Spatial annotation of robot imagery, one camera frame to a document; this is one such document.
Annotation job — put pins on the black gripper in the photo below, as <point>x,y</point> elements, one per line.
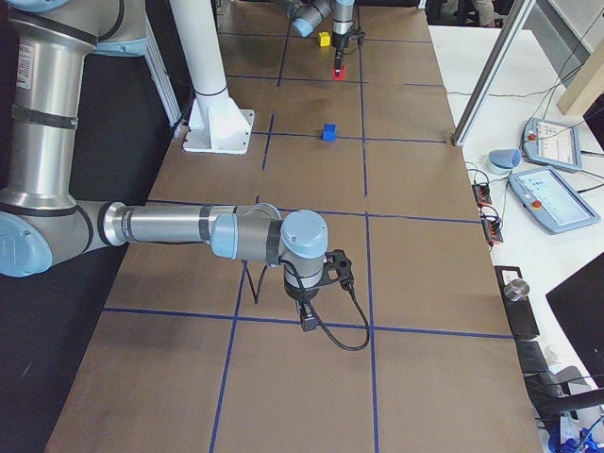
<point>299,293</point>
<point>339,40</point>

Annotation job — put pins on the red wooden cube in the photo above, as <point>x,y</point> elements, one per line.
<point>338,74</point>

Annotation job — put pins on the yellow wooden cube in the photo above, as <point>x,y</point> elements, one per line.
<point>324,39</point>

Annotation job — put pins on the blue wooden cube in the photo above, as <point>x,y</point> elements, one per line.
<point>329,132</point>

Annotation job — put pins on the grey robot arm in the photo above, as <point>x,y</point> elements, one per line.
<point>306,16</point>
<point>79,126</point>

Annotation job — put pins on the light blue tape roll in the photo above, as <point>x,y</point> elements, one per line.
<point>503,161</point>

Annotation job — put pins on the metal cylinder weight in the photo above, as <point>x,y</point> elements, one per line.
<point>516,290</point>

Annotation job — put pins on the far teach pendant tablet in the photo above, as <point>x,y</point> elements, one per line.
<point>551,143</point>

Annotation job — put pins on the teach pendant tablet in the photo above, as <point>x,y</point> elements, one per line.
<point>551,143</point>
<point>551,201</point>

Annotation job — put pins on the near teach pendant tablet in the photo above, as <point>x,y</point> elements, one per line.
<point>551,201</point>

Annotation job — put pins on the black monitor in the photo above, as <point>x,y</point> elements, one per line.
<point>577,304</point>

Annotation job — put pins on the white camera post with base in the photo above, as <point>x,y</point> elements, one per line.
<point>216,125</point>

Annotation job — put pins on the aluminium frame post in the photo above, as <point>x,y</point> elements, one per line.
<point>503,44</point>

